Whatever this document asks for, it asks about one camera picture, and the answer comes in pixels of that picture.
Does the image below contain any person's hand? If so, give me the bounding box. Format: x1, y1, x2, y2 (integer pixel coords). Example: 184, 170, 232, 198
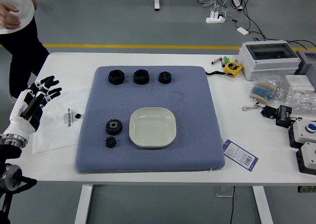
0, 2, 22, 30

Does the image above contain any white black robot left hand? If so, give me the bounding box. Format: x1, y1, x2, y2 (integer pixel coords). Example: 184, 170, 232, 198
1, 75, 63, 138

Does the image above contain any big black gear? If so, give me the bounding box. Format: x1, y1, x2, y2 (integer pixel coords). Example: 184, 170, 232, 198
106, 119, 123, 136

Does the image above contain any small black gear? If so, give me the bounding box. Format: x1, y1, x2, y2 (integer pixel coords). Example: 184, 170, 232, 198
105, 135, 118, 149

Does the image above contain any large black hex nut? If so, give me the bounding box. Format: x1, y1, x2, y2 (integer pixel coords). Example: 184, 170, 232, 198
108, 70, 125, 86
133, 69, 150, 85

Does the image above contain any small black hex nut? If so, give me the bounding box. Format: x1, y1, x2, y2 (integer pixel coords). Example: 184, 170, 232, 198
158, 71, 173, 84

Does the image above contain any white foam box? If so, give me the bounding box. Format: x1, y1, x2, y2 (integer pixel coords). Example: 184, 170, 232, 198
285, 74, 316, 91

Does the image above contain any blue push-button box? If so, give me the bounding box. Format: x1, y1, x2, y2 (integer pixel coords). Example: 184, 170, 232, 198
288, 119, 316, 149

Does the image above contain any grey plastic box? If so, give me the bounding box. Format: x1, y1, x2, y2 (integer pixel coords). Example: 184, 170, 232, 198
294, 50, 316, 76

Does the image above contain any white push-button box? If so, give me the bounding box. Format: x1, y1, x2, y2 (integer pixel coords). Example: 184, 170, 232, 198
295, 141, 316, 176

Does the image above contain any person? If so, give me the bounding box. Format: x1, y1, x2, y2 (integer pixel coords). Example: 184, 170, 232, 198
0, 0, 50, 105

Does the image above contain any clear printed plastic bag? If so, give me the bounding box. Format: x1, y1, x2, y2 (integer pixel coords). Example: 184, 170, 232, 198
31, 87, 87, 155

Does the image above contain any white table leg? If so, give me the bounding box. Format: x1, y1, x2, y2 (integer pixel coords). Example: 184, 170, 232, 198
251, 185, 274, 224
74, 184, 94, 224

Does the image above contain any white square dish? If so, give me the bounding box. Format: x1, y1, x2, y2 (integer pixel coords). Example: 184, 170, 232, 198
128, 107, 177, 148

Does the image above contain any blue-grey quilted mat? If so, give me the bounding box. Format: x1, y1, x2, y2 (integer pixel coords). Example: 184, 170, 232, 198
75, 65, 226, 174

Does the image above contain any white power strip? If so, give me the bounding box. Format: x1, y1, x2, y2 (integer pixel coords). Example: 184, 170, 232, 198
205, 10, 227, 24

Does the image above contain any yellow tape measure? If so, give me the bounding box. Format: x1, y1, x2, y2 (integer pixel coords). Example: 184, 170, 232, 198
204, 62, 244, 78

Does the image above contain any purple barcode tag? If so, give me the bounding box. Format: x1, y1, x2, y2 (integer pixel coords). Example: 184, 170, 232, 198
222, 139, 259, 172

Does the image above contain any bag of blue resistors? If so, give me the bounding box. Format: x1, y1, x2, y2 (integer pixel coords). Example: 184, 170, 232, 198
248, 75, 288, 103

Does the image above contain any black electronic module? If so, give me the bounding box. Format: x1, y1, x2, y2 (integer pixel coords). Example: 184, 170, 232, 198
275, 104, 293, 129

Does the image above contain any clear bag of screws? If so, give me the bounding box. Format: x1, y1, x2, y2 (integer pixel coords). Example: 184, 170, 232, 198
283, 89, 316, 116

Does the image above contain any white floor cable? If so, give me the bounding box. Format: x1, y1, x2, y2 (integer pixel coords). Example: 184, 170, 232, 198
185, 0, 229, 14

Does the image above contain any grey under-table bracket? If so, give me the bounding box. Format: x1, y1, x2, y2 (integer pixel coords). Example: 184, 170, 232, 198
214, 185, 236, 198

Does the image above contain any black cable under table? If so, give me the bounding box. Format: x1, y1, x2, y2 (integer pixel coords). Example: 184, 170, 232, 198
229, 185, 236, 224

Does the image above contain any black floor cable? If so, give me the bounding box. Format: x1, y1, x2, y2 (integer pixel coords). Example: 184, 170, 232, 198
231, 0, 316, 51

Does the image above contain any white electrical enclosure box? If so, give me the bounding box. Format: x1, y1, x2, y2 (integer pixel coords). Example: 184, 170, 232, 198
238, 40, 301, 82

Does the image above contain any black servo with wires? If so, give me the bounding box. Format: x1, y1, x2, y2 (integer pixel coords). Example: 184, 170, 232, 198
242, 104, 278, 120

